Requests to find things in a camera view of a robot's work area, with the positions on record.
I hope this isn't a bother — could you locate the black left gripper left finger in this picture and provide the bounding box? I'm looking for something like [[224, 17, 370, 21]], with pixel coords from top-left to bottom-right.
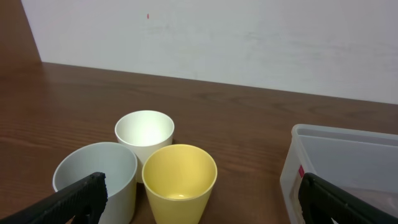
[[1, 172, 108, 224]]

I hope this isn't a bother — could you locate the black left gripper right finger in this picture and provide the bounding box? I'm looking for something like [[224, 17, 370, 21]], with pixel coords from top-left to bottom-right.
[[298, 172, 397, 224]]

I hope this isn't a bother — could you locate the grey plastic cup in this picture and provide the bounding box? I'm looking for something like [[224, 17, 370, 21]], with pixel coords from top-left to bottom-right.
[[52, 142, 137, 224]]

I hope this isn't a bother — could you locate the white plastic cup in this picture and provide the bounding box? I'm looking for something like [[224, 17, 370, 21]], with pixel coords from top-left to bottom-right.
[[114, 110, 175, 183]]

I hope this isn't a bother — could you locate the yellow plastic cup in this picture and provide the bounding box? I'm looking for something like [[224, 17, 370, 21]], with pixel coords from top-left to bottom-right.
[[142, 144, 218, 224]]

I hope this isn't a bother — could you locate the clear plastic storage box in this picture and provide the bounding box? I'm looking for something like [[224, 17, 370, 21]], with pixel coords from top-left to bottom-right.
[[280, 124, 397, 223]]

